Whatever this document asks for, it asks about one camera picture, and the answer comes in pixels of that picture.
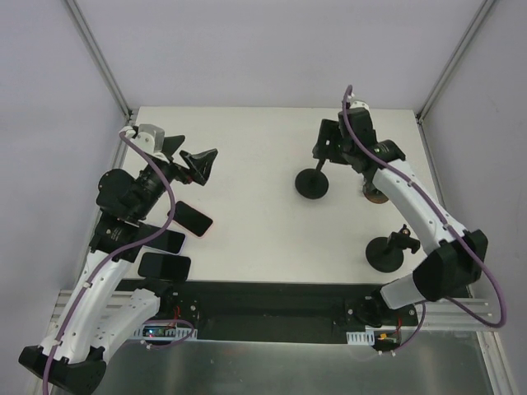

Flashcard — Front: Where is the black clamp phone stand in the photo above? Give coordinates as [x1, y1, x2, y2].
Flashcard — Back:
[295, 160, 329, 200]

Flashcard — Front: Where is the black round base phone stand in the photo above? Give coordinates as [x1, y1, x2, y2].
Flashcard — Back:
[366, 225, 421, 273]

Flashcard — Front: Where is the white cable duct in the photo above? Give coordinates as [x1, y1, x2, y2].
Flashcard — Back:
[346, 330, 375, 346]
[129, 325, 198, 342]

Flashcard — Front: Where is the black phone lilac case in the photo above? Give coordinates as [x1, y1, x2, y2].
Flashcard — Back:
[138, 224, 186, 255]

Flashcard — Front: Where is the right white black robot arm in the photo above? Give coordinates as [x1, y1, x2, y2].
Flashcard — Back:
[312, 107, 488, 328]

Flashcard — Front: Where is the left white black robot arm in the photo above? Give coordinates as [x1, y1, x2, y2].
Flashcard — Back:
[18, 130, 218, 394]

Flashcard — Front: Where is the right aluminium frame post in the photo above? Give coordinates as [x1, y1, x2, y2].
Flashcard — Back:
[416, 0, 500, 125]

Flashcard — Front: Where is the wooden base wedge phone stand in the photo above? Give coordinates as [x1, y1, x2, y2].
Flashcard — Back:
[362, 182, 389, 204]

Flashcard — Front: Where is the left aluminium frame post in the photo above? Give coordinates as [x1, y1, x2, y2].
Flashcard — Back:
[62, 0, 133, 123]

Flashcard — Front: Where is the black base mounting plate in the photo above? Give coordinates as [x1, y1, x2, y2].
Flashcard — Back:
[117, 279, 470, 342]

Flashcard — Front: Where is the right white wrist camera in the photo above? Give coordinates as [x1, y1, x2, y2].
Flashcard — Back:
[344, 94, 370, 111]

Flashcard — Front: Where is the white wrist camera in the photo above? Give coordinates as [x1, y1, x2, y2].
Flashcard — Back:
[344, 94, 370, 111]
[120, 123, 166, 155]

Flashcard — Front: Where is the aluminium frame post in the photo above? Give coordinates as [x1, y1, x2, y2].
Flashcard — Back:
[62, 0, 133, 123]
[416, 0, 500, 125]

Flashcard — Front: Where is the left white cable duct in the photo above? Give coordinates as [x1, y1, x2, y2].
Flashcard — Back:
[129, 325, 198, 342]

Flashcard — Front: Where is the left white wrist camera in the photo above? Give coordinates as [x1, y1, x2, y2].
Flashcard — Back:
[120, 123, 166, 155]

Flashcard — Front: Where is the black phone dark case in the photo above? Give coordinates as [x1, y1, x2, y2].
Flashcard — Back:
[138, 253, 191, 282]

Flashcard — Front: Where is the black phone pink case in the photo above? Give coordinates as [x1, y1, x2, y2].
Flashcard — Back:
[170, 201, 213, 238]

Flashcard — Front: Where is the right white cable duct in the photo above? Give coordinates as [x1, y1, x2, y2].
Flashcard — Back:
[346, 330, 375, 346]

